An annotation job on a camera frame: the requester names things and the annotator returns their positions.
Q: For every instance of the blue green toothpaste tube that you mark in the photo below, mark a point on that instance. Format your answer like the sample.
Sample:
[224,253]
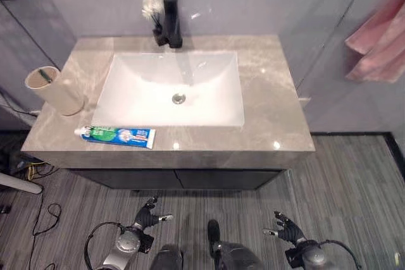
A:
[120,135]

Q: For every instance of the beige cup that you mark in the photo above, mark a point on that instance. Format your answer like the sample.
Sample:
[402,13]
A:
[60,96]

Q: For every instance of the grey stone vanity with cabinet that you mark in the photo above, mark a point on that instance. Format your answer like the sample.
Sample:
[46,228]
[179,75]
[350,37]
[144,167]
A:
[272,93]

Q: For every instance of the metal sink drain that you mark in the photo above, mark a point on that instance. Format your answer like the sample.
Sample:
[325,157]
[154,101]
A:
[179,98]

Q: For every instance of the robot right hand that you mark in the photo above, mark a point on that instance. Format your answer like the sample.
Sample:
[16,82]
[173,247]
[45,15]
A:
[291,232]

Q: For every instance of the green toothbrush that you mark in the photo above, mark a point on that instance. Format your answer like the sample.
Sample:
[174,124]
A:
[46,76]

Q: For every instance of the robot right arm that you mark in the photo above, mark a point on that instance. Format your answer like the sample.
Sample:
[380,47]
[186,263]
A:
[311,255]

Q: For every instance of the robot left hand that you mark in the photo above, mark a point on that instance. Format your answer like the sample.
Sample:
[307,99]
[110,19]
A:
[146,217]

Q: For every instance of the pink towel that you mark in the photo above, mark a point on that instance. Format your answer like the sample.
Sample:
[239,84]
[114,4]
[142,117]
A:
[381,48]

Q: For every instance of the robot silver legs and body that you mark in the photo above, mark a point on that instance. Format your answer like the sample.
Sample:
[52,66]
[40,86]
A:
[235,255]

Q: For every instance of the white rectangular sink basin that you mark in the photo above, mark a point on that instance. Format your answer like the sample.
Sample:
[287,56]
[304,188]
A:
[158,93]

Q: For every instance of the white flowers in black vase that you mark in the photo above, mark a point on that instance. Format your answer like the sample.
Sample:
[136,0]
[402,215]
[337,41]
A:
[152,6]

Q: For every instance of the white rounded furniture part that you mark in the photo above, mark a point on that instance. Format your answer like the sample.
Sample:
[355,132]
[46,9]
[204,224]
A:
[19,184]

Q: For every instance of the black square faucet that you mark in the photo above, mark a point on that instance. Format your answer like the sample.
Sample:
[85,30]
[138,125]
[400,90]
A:
[172,20]

